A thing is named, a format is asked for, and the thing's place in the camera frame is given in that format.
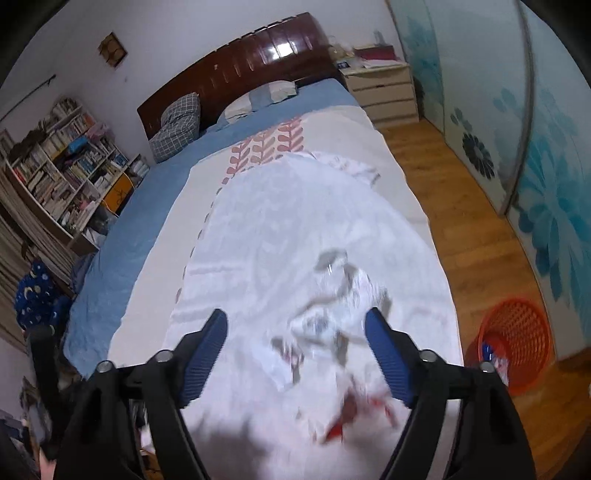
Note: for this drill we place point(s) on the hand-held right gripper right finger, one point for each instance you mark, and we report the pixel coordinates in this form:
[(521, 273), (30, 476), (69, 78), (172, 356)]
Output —
[(388, 360)]

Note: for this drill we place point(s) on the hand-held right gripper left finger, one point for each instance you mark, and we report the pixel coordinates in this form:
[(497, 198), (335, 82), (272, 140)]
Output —
[(207, 355)]

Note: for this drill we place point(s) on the red white wrapper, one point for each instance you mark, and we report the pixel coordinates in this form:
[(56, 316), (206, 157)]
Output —
[(346, 408)]

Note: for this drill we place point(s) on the white paper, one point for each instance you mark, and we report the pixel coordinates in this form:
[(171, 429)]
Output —
[(284, 369)]

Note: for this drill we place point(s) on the clear plastic wrapper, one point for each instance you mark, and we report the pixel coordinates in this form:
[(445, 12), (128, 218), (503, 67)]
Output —
[(332, 286)]

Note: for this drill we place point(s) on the orange plastic mesh basket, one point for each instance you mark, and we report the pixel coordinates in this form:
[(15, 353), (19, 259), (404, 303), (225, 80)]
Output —
[(521, 332)]

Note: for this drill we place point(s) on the colourful snack wrapper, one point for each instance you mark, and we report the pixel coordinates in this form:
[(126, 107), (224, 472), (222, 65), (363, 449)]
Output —
[(494, 357)]

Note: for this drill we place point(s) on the white cloth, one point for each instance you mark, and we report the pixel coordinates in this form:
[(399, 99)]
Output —
[(277, 240)]

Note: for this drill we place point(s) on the blue bedsheet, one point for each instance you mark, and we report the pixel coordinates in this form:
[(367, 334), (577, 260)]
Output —
[(152, 198)]

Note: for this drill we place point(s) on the blue star print garment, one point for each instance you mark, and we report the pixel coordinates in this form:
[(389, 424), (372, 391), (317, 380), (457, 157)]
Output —
[(37, 295)]

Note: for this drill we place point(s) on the orange cabinet panel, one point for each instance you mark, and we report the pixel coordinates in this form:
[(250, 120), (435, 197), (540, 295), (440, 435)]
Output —
[(117, 194)]

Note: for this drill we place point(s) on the beige curtain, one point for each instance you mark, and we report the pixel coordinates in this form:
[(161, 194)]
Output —
[(23, 258)]

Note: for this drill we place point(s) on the plaid grey pillow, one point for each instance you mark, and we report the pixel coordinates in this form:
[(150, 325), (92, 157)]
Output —
[(178, 124)]

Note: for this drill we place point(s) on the white quilt pink leaf print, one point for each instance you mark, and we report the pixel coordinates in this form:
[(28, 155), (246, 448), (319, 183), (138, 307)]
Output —
[(332, 134)]

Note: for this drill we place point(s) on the white bookshelf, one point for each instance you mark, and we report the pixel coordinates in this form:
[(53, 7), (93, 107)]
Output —
[(27, 191)]

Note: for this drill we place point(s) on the floral glass sliding wardrobe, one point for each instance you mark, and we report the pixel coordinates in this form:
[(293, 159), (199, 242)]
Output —
[(545, 161)]

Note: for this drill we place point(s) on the rows of books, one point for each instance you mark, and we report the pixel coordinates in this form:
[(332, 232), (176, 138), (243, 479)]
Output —
[(60, 138)]

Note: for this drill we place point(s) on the beige blue striped pillow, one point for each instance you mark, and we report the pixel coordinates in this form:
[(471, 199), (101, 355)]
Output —
[(263, 97)]

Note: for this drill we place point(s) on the beige nightstand with drawers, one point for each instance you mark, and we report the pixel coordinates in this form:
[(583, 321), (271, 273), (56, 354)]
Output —
[(383, 92)]

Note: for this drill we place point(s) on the red box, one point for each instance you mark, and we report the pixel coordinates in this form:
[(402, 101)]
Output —
[(376, 51)]

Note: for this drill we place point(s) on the dark wooden headboard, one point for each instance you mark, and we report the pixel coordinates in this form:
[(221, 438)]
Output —
[(258, 50)]

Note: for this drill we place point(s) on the clear plastic bag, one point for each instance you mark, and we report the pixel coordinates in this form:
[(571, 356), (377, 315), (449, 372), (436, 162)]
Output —
[(342, 50)]

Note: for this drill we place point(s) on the black curtain rod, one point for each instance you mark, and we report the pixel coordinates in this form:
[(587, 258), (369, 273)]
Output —
[(32, 94)]

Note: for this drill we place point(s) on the small wall picture frame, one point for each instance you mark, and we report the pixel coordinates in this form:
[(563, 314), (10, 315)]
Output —
[(112, 50)]

